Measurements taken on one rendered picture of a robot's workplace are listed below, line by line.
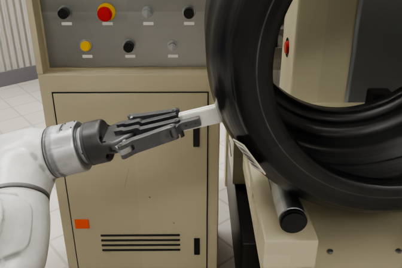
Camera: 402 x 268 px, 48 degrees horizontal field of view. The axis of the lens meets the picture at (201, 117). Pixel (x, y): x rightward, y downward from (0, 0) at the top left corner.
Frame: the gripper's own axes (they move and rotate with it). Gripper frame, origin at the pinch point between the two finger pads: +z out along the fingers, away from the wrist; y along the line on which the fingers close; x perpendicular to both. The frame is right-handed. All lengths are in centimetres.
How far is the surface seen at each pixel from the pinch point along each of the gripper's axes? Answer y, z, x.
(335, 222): 1.5, 19.2, 28.9
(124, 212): 60, -41, 55
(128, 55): 64, -23, 3
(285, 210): -9.7, 10.0, 14.9
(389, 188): -12.1, 25.5, 13.0
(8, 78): 286, -175, 53
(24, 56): 299, -160, 42
